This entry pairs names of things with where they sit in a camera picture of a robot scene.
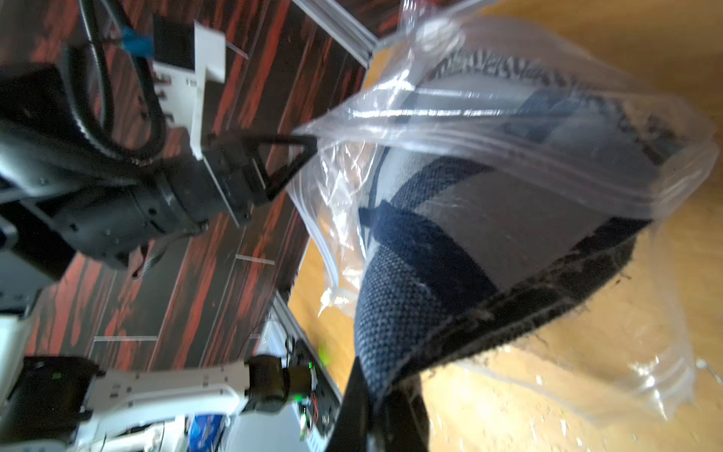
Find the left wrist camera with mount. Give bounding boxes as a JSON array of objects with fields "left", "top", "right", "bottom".
[{"left": 120, "top": 15, "right": 227, "bottom": 160}]

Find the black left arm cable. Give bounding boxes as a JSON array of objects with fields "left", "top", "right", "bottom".
[{"left": 58, "top": 0, "right": 168, "bottom": 162}]

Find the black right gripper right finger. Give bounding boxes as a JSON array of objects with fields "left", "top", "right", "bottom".
[{"left": 372, "top": 377, "right": 429, "bottom": 452}]

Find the aluminium corner frame post left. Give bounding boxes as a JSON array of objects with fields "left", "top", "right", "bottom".
[{"left": 293, "top": 0, "right": 378, "bottom": 69}]

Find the clear plastic vacuum bag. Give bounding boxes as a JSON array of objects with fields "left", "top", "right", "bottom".
[{"left": 288, "top": 1, "right": 719, "bottom": 412}]

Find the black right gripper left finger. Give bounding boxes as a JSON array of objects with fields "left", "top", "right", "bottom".
[{"left": 326, "top": 357, "right": 373, "bottom": 452}]

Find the dark blue grey plaid scarf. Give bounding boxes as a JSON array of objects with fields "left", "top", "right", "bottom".
[{"left": 355, "top": 48, "right": 685, "bottom": 401}]

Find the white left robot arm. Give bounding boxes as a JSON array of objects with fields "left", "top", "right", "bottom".
[{"left": 1, "top": 63, "right": 317, "bottom": 451}]

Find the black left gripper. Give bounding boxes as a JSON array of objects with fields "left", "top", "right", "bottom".
[{"left": 1, "top": 63, "right": 318, "bottom": 269}]

